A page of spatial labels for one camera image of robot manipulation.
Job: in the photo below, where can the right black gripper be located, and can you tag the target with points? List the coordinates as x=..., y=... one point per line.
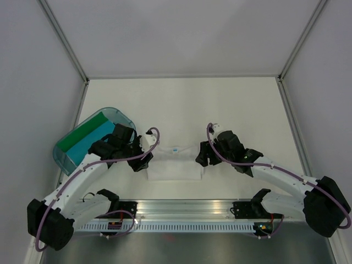
x=202, y=158

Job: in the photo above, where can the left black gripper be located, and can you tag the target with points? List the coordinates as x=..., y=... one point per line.
x=137, y=165

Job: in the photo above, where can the white t shirt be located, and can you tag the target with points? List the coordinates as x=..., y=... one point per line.
x=174, y=163

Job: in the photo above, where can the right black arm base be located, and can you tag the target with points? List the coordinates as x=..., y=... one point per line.
x=250, y=210

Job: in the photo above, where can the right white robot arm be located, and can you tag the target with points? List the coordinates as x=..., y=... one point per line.
x=318, y=202

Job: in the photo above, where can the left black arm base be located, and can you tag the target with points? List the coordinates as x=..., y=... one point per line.
x=129, y=206

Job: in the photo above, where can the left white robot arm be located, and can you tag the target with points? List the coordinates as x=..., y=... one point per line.
x=53, y=220

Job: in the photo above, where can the rolled blue t shirt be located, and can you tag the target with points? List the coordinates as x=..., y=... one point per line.
x=77, y=153

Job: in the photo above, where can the rolled green t shirt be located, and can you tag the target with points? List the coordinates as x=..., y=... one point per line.
x=81, y=131

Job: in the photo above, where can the teal translucent plastic bin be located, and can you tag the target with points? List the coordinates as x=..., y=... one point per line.
x=114, y=115

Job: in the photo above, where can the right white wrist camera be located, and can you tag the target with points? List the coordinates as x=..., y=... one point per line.
x=216, y=129

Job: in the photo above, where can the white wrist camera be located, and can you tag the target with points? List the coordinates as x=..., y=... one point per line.
x=147, y=140
x=216, y=129

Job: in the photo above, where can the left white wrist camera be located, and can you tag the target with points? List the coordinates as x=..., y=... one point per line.
x=147, y=140

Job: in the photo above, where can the aluminium mounting rail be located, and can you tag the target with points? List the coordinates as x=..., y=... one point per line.
x=186, y=210

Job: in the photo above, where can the right aluminium frame post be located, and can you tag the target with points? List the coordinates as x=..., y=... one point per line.
x=314, y=17

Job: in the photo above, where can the aluminium frame post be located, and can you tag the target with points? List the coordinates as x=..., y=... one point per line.
x=51, y=17
x=314, y=17

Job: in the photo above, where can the white slotted cable duct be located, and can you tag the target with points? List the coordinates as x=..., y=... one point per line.
x=168, y=227

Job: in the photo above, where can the left aluminium frame post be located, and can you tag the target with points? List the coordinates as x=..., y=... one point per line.
x=51, y=17

